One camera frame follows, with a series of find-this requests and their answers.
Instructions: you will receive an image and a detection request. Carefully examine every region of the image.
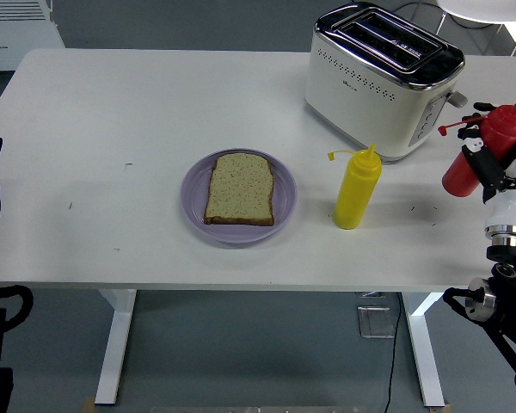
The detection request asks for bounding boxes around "yellow squeeze bottle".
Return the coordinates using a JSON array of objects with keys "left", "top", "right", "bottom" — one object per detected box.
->
[{"left": 326, "top": 143, "right": 383, "bottom": 231}]

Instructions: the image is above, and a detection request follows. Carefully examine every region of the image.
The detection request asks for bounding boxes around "bread slice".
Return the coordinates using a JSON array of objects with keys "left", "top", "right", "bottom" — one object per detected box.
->
[{"left": 203, "top": 152, "right": 276, "bottom": 226}]

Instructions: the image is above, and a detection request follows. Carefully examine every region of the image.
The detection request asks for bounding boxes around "black floor cable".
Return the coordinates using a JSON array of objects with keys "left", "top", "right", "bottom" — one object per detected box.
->
[{"left": 384, "top": 292, "right": 404, "bottom": 413}]

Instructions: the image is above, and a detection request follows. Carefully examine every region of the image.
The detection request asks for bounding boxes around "white chrome toaster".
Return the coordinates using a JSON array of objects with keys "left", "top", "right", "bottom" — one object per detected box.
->
[{"left": 304, "top": 2, "right": 469, "bottom": 164}]

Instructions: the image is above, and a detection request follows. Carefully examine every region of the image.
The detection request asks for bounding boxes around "clear floor plate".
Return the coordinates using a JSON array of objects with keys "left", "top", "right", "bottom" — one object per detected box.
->
[{"left": 356, "top": 305, "right": 396, "bottom": 340}]

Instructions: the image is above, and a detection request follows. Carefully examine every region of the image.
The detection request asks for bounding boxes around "red squeeze bottle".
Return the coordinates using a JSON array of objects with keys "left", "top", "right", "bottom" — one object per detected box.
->
[{"left": 437, "top": 89, "right": 516, "bottom": 199}]

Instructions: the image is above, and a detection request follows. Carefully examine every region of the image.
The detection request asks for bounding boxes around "white slatted appliance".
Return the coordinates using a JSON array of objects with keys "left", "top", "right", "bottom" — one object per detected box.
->
[{"left": 0, "top": 0, "right": 66, "bottom": 72}]

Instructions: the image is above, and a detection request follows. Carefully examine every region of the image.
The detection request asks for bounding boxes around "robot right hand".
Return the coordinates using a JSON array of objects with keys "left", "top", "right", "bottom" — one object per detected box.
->
[{"left": 457, "top": 102, "right": 516, "bottom": 230}]

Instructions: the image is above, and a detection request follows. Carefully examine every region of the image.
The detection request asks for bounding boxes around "purple plate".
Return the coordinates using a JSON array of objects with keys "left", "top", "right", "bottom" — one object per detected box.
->
[{"left": 180, "top": 148, "right": 298, "bottom": 245}]

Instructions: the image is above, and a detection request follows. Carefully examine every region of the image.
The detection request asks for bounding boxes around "white table leg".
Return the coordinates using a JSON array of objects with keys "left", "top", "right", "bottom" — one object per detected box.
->
[
  {"left": 402, "top": 292, "right": 446, "bottom": 409},
  {"left": 94, "top": 288, "right": 138, "bottom": 406}
]

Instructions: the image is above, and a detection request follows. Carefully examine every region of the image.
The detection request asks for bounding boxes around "white round table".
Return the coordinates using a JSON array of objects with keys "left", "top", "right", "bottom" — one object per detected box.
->
[{"left": 434, "top": 0, "right": 516, "bottom": 58}]

